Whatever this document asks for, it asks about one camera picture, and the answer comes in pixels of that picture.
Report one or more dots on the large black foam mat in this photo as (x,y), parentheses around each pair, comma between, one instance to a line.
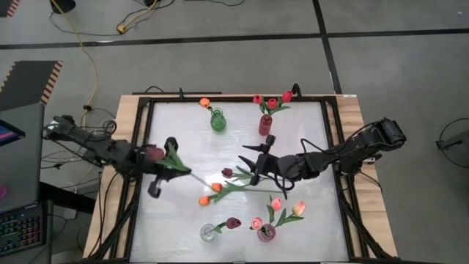
(25,84)

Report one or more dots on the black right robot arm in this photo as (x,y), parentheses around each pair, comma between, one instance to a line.
(351,150)

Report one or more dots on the green glass vase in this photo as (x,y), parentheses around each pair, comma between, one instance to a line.
(218,122)

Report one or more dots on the pink artificial tulip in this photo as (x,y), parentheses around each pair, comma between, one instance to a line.
(256,223)
(299,208)
(276,203)

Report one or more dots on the dark red artificial tulip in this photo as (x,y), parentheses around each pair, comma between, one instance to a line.
(233,222)
(154,154)
(227,172)

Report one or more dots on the clear embossed glass vase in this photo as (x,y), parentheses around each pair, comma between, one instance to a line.
(206,234)

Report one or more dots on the red glass vase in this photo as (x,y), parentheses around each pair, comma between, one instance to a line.
(265,125)

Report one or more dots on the black support beam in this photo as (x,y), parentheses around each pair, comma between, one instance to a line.
(66,198)

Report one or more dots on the small tilted screen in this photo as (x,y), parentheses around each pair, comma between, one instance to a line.
(9,135)

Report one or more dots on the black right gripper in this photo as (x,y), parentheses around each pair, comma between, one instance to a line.
(275,166)

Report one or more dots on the black round stand base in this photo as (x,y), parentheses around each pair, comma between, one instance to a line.
(64,4)

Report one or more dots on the black metal table frame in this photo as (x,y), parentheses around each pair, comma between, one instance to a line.
(238,99)

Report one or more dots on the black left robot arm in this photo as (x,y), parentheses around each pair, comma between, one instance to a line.
(95,146)

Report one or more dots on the backlit keyboard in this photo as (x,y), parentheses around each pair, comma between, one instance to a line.
(20,231)

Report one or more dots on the small black foam mat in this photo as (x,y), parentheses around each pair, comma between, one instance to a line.
(5,5)

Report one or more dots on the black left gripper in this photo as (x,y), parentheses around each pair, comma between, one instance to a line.
(157,172)

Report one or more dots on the pink ribbed glass vase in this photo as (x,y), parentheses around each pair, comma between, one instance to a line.
(266,236)

